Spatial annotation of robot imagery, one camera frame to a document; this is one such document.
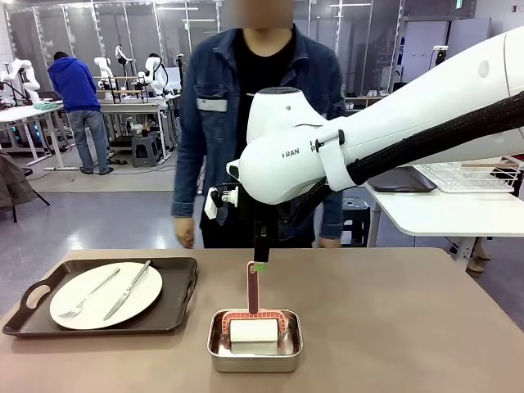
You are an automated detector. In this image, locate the person in denim jacket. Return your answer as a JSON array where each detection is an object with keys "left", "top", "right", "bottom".
[{"left": 171, "top": 26, "right": 346, "bottom": 250}]

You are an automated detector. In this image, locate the small dark background stool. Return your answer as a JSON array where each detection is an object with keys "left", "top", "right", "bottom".
[{"left": 130, "top": 133, "right": 163, "bottom": 168}]

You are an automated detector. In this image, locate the pink brown lint roller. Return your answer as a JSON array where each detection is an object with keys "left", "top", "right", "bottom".
[{"left": 222, "top": 260, "right": 287, "bottom": 346}]

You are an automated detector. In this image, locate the wooden shoe rack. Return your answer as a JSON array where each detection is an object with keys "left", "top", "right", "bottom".
[{"left": 346, "top": 90, "right": 386, "bottom": 111}]

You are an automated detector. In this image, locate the white wire dish rack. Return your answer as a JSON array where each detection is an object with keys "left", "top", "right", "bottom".
[{"left": 413, "top": 161, "right": 524, "bottom": 194}]

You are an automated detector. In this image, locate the person's right forearm denim sleeve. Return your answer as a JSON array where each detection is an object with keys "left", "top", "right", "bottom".
[{"left": 171, "top": 163, "right": 206, "bottom": 220}]

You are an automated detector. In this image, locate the white round plate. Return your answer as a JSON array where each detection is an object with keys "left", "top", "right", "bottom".
[{"left": 49, "top": 261, "right": 164, "bottom": 331}]

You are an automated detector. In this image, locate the white background work table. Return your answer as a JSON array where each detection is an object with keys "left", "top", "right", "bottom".
[
  {"left": 0, "top": 102, "right": 79, "bottom": 171},
  {"left": 97, "top": 100, "right": 181, "bottom": 160}
]

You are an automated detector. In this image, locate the person's right hand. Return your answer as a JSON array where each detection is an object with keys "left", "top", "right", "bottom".
[{"left": 174, "top": 216, "right": 196, "bottom": 250}]

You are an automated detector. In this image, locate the rectangular metal container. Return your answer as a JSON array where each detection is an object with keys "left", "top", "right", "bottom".
[{"left": 206, "top": 309, "right": 304, "bottom": 373}]

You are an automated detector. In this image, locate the black braided right arm sleeve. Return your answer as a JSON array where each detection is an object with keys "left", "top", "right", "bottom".
[{"left": 347, "top": 92, "right": 524, "bottom": 186}]

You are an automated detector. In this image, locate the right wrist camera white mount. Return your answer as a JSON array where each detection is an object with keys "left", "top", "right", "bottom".
[{"left": 204, "top": 185, "right": 241, "bottom": 220}]

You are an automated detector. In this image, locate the silver fork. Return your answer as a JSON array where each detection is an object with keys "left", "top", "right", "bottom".
[{"left": 58, "top": 268, "right": 122, "bottom": 321}]

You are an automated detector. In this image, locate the person's left forearm denim sleeve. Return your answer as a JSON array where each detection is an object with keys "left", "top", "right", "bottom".
[{"left": 321, "top": 190, "right": 344, "bottom": 241}]

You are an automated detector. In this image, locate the grey coat on stand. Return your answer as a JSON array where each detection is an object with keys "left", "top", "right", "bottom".
[{"left": 0, "top": 149, "right": 51, "bottom": 224}]

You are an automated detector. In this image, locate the silver knife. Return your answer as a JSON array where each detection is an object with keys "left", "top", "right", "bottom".
[{"left": 102, "top": 260, "right": 151, "bottom": 322}]

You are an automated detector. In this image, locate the dark grey plastic stool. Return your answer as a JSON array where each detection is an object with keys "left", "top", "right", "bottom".
[{"left": 339, "top": 196, "right": 372, "bottom": 248}]

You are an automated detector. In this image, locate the white side table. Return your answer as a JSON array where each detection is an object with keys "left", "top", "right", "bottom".
[{"left": 364, "top": 162, "right": 524, "bottom": 263}]

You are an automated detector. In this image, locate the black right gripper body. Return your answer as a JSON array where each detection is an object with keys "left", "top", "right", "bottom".
[{"left": 239, "top": 195, "right": 280, "bottom": 243}]

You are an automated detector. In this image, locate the person in blue hoodie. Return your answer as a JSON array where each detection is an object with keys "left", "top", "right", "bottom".
[{"left": 47, "top": 51, "right": 115, "bottom": 176}]

